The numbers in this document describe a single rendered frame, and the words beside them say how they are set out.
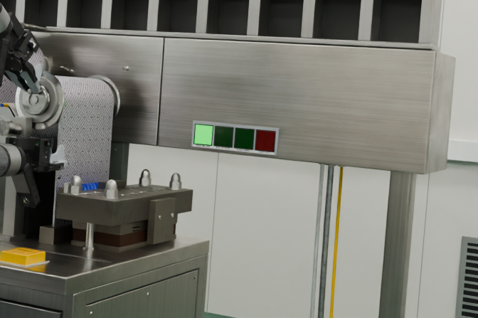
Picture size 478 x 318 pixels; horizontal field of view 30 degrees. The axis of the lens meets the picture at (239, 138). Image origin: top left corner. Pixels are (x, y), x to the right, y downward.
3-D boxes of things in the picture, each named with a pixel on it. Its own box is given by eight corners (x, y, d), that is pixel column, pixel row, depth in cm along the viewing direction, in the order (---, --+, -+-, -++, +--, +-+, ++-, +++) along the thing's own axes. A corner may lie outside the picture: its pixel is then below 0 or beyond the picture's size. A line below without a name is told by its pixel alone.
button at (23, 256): (-1, 262, 194) (0, 250, 194) (20, 257, 200) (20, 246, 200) (25, 266, 191) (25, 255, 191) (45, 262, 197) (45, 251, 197)
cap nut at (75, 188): (64, 193, 216) (65, 175, 215) (73, 192, 219) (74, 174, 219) (77, 195, 214) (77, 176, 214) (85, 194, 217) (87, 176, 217)
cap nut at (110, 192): (99, 198, 213) (101, 178, 212) (108, 196, 216) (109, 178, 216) (112, 199, 211) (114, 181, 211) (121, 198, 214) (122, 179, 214)
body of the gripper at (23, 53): (42, 48, 214) (19, 11, 205) (26, 74, 209) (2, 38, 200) (16, 46, 217) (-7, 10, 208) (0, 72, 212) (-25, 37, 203)
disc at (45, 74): (16, 130, 225) (14, 71, 224) (17, 130, 225) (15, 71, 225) (64, 129, 218) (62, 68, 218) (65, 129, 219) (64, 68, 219)
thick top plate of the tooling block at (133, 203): (55, 218, 215) (57, 193, 215) (141, 204, 252) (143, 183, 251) (112, 226, 209) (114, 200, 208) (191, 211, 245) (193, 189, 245)
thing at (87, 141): (54, 191, 221) (58, 117, 220) (107, 186, 242) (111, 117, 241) (55, 192, 221) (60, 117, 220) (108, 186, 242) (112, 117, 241)
